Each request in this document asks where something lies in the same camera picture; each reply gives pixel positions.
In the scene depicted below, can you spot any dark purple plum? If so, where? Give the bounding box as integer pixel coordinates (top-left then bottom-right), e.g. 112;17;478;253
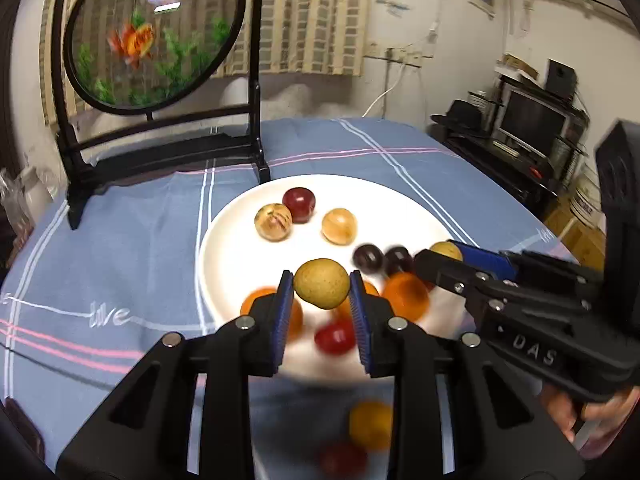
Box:
352;244;385;277
384;245;416;277

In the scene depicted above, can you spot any white bucket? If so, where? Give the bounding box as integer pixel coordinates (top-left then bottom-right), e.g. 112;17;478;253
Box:
570;175;606;221

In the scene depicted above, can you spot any striped pepino melon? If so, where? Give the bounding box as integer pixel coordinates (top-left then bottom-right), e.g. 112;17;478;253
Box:
254;203;293;242

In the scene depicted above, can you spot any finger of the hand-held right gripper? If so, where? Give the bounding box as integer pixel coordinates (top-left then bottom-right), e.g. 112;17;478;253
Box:
414;249;551;331
450;240;608;306

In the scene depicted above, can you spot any computer monitor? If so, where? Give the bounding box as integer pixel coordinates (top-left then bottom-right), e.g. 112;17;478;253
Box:
492;87;571;158

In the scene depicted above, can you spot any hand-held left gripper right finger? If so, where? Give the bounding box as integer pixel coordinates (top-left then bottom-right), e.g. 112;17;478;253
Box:
348;270;586;480

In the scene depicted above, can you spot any dark red plum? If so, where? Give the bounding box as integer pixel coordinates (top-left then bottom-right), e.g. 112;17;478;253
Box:
282;187;317;224
320;441;369;480

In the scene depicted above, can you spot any large yellow round fruit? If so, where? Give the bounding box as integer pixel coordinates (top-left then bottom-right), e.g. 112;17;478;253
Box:
293;258;351;310

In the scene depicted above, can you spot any black computer rack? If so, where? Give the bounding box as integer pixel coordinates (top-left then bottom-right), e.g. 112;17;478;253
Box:
430;72;591;218

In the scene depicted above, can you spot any small yellow fruit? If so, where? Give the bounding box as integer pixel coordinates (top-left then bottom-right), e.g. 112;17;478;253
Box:
429;241;463;262
321;208;358;247

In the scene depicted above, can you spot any red tomato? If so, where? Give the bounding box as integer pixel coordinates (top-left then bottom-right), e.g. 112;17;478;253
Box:
314;319;357;357

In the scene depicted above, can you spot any beige checked curtain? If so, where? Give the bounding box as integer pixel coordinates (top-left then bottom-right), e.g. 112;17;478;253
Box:
40;0;373;126

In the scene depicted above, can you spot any person's right hand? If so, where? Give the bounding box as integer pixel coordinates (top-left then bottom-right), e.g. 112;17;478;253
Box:
540;385;640;461

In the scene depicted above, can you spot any black hat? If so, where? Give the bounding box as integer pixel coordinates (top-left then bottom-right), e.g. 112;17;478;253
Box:
431;100;488;136

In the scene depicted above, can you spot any blue striped tablecloth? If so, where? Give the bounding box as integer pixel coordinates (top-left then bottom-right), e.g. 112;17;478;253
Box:
0;117;608;480

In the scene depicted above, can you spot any white cable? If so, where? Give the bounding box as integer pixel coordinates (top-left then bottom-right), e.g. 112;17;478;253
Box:
361;50;406;118

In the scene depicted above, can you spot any clear plastic bag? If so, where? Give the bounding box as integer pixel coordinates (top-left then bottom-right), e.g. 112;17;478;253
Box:
0;167;36;241

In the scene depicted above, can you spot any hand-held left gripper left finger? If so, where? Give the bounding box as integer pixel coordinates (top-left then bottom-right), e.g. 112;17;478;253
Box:
55;270;296;480

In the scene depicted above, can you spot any goldfish screen on black stand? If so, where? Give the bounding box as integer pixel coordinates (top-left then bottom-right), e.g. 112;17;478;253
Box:
50;0;272;231

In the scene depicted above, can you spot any black speaker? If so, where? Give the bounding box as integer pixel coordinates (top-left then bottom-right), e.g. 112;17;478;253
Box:
544;58;578;101

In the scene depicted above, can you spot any orange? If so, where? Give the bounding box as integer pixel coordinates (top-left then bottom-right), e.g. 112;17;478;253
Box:
382;272;431;322
348;400;394;452
331;281;381;322
240;286;305;343

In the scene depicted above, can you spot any cardboard box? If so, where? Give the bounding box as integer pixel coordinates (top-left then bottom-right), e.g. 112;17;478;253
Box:
542;195;608;271

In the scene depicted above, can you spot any flat cardboard piece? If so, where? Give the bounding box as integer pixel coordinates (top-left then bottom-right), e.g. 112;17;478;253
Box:
495;52;540;81

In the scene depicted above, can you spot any white oval plate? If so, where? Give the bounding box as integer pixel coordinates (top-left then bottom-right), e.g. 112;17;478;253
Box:
197;174;468;378

